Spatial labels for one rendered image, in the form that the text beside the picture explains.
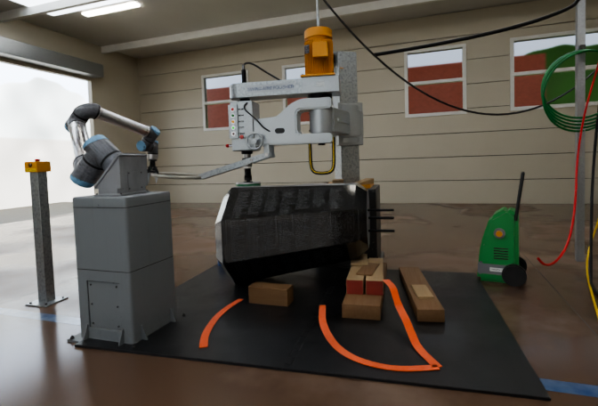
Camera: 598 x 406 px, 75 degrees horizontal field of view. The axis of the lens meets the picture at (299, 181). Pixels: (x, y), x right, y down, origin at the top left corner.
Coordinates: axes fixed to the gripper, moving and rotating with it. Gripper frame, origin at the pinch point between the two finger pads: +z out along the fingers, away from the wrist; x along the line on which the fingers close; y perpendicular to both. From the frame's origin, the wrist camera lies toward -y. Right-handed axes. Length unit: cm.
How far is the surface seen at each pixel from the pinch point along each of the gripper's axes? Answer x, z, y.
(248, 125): 75, -53, 44
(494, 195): 663, 42, -236
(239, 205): 64, 11, 71
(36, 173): -81, -8, 29
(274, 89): 93, -83, 54
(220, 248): 50, 44, 72
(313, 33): 120, -128, 70
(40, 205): -78, 16, 31
